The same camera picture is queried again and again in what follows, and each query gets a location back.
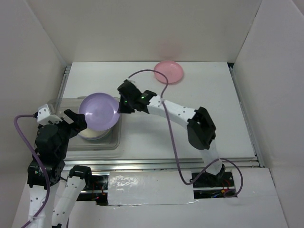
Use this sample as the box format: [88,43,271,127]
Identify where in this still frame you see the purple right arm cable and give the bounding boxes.
[127,69,243,198]

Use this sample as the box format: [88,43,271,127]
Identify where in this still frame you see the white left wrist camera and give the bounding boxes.
[37,104,62,126]

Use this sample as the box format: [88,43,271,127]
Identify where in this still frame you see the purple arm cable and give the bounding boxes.
[127,69,243,198]
[14,114,52,228]

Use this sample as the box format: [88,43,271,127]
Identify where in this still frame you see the clear plastic bin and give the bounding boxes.
[48,97,122,151]

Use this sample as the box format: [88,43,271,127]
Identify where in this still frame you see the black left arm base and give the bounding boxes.
[77,175,109,206]

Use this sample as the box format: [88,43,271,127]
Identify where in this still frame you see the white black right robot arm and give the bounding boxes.
[117,79,225,186]

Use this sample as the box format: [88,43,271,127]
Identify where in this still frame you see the purple plate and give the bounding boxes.
[78,93,120,131]

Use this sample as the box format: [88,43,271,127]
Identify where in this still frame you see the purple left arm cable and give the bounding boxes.
[14,114,52,228]

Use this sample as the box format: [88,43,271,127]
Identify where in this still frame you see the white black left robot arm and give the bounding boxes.
[24,108,94,228]

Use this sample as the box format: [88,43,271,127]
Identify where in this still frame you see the cream plate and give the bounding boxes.
[78,128,110,140]

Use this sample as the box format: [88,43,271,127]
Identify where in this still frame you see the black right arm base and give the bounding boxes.
[193,166,235,188]

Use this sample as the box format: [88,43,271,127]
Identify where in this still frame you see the pink plate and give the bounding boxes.
[154,60,184,84]

